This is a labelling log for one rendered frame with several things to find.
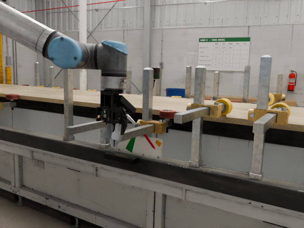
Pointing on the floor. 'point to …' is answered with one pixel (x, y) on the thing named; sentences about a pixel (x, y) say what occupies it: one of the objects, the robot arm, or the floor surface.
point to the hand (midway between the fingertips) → (116, 143)
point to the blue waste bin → (175, 92)
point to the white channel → (83, 40)
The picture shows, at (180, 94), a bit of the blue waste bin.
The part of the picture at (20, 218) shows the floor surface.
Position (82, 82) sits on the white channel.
